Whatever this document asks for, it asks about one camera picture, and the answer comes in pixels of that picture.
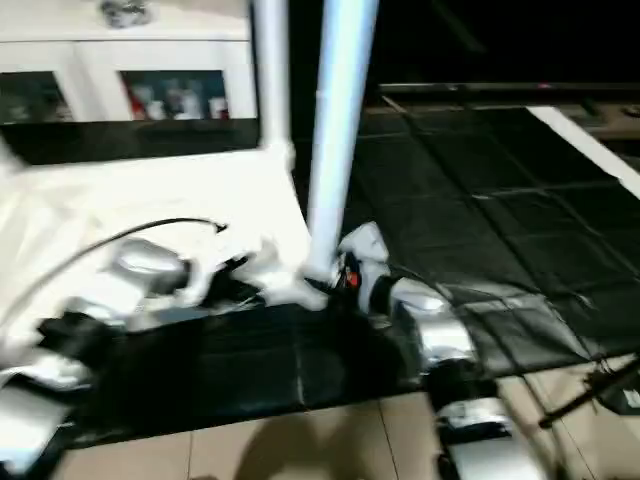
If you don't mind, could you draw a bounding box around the white plastic table top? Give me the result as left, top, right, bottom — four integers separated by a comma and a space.
0, 141, 332, 362

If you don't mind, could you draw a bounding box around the black work mat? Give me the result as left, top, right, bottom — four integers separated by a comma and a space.
0, 97, 640, 449

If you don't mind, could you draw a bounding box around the black tripod stand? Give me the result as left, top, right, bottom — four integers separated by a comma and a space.
536, 353, 640, 430

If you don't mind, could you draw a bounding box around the white flat strip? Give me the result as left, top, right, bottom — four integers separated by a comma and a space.
528, 104, 640, 200

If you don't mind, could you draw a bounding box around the white glass door cabinet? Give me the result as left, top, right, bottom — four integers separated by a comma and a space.
0, 0, 262, 125

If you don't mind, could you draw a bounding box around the black long rail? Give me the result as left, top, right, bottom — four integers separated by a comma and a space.
378, 81, 640, 97

